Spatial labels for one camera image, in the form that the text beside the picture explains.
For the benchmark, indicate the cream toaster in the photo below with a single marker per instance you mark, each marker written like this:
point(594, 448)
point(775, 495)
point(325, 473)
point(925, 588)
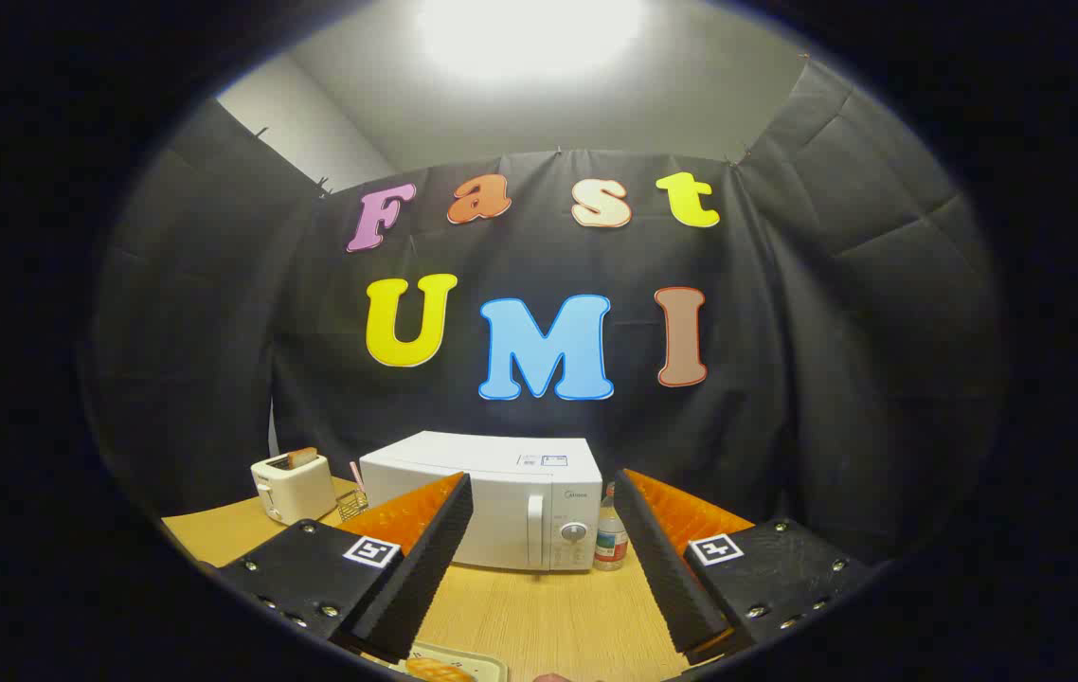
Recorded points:
point(297, 491)

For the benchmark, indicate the cream cherry print plate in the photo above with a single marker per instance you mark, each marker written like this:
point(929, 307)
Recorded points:
point(487, 666)

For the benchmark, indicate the pink striped straw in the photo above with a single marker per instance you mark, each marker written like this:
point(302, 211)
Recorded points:
point(357, 476)

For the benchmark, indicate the golden bread bun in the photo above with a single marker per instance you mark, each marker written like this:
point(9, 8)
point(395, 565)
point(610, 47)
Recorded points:
point(440, 672)

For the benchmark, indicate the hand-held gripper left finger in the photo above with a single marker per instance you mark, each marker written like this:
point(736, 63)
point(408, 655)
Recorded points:
point(421, 559)

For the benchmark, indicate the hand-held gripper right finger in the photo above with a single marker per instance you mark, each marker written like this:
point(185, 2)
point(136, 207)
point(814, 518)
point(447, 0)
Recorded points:
point(662, 559)

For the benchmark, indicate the white microwave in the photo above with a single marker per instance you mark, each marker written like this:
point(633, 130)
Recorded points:
point(520, 493)

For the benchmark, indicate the toast slice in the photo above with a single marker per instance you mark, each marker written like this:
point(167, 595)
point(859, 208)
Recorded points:
point(302, 457)

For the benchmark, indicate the clear plastic water bottle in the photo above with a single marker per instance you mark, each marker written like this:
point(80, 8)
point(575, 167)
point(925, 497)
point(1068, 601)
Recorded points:
point(611, 545)

